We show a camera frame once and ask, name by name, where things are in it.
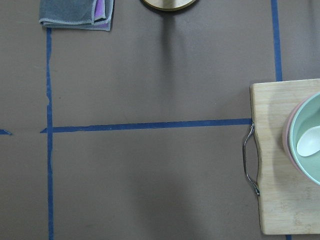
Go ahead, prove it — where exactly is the wooden mug tree stand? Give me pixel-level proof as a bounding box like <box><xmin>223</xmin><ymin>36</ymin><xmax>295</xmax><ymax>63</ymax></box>
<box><xmin>143</xmin><ymin>0</ymin><xmax>196</xmax><ymax>12</ymax></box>

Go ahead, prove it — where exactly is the grey folded cloth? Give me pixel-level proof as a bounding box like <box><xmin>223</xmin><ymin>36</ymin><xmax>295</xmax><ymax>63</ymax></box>
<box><xmin>39</xmin><ymin>0</ymin><xmax>114</xmax><ymax>32</ymax></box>

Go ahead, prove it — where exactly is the green bowl on pink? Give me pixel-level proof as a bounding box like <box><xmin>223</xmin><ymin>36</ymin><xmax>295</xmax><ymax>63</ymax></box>
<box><xmin>282</xmin><ymin>92</ymin><xmax>320</xmax><ymax>185</ymax></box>

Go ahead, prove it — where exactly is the white spoon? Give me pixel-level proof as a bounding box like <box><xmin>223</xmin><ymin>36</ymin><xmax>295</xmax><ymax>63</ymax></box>
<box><xmin>296</xmin><ymin>126</ymin><xmax>320</xmax><ymax>157</ymax></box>

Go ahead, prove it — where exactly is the bamboo cutting board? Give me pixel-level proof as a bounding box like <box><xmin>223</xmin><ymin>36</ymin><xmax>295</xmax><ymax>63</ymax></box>
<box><xmin>250</xmin><ymin>79</ymin><xmax>320</xmax><ymax>235</ymax></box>

